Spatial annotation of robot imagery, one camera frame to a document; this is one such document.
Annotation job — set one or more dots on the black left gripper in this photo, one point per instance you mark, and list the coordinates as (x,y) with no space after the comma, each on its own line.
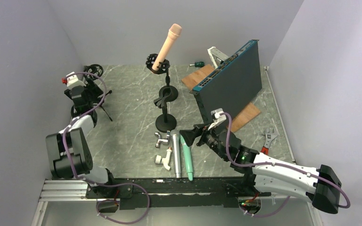
(95,91)

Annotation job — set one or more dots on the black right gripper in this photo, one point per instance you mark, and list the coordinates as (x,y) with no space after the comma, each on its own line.
(190,135)

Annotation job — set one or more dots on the black shock-mount tripod stand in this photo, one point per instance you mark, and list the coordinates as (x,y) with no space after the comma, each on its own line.
(97,70)

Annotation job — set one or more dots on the mint green microphone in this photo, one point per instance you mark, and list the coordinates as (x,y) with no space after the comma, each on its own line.
(187,158)

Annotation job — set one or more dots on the silver mesh-head microphone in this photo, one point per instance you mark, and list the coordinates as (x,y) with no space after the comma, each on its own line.
(175,140)

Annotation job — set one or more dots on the black clip microphone stand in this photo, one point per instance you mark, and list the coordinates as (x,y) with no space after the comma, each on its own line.
(164,122)

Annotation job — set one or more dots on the beige pink microphone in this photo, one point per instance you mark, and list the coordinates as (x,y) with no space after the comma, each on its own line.
(173,34)

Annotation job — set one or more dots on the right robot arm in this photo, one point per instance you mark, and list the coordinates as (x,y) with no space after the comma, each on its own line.
(263,174)

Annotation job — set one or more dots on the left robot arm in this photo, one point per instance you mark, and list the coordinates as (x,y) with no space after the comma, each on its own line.
(68,151)

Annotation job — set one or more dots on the chrome faucet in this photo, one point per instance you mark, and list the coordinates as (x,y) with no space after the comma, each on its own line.
(162,140)

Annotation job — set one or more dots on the white plastic pipe fitting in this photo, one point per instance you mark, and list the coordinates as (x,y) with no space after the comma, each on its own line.
(165,161)

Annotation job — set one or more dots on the wooden board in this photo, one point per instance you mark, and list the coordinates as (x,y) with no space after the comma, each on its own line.
(233,91)

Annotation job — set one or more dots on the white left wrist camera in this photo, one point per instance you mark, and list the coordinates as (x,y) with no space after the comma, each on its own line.
(72,80)

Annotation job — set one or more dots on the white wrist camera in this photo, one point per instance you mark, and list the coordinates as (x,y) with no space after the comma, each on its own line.
(72,80)
(218,118)

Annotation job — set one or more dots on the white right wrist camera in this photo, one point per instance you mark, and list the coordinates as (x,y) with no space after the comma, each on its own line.
(218,118)

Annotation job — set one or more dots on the blue network switch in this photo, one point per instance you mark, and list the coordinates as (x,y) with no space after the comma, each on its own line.
(247,55)

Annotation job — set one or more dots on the green handled screwdriver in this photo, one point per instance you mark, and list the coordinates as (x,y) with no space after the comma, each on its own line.
(199,64)

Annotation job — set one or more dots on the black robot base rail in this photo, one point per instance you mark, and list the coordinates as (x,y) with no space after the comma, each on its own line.
(175,192)

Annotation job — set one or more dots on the red handled adjustable wrench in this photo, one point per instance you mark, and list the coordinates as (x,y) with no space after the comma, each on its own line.
(270,134)

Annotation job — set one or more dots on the white metal bracket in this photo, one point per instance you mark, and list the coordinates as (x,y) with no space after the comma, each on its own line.
(217,57)

